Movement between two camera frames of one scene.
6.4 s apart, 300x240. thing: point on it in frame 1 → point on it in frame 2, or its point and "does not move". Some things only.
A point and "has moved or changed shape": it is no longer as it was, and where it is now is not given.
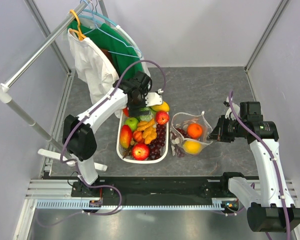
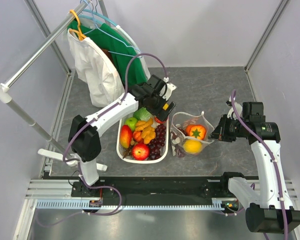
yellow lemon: x=192 y=147 does not move
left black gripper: x=134 y=111 → x=160 y=113
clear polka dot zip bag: x=190 y=133 does not move
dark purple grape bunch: x=176 y=137 does not move
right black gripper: x=218 y=133 does not move
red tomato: x=126 y=111 has moved or changed shape
